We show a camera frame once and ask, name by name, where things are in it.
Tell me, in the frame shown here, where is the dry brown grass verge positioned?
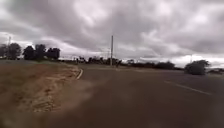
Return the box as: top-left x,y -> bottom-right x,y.
0,59 -> 83,128

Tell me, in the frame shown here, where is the grey asphalt road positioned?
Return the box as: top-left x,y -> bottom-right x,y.
43,63 -> 224,128

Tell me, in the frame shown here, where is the round dark bush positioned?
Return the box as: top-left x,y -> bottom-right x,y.
183,59 -> 212,76

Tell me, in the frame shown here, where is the tall pale pole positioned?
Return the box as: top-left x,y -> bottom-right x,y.
109,34 -> 115,67

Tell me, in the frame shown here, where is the group of dark trees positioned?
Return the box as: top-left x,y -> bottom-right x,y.
0,42 -> 62,62

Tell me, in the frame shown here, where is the low dark hedge line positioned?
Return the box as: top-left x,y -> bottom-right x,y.
73,55 -> 184,71

